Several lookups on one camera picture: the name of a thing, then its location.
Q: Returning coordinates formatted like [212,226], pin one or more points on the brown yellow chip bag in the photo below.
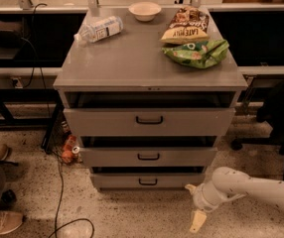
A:
[188,25]

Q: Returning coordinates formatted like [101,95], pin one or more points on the grey top drawer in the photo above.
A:
[149,121]

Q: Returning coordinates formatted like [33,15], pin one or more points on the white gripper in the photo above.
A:
[200,196]

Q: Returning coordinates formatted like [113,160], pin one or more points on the grey drawer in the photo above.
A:
[149,121]
[148,157]
[148,181]

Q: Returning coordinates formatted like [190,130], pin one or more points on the dark box on shelf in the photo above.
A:
[11,34]

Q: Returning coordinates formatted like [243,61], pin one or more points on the green snack bag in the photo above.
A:
[200,55]

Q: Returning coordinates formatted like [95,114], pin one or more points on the white sneaker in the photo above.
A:
[10,221]

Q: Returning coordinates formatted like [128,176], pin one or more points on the grey middle drawer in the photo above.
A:
[148,157]

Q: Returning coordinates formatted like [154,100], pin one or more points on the brown shoe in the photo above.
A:
[4,151]

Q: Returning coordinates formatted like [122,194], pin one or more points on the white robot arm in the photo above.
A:
[227,185]

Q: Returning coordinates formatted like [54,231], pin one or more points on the grey bottom drawer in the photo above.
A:
[148,181]

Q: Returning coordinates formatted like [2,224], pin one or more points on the grey metal drawer cabinet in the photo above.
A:
[129,70]

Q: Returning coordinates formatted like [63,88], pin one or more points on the clear plastic water bottle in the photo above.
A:
[94,29]

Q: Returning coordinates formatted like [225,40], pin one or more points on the white ceramic bowl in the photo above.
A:
[145,11]

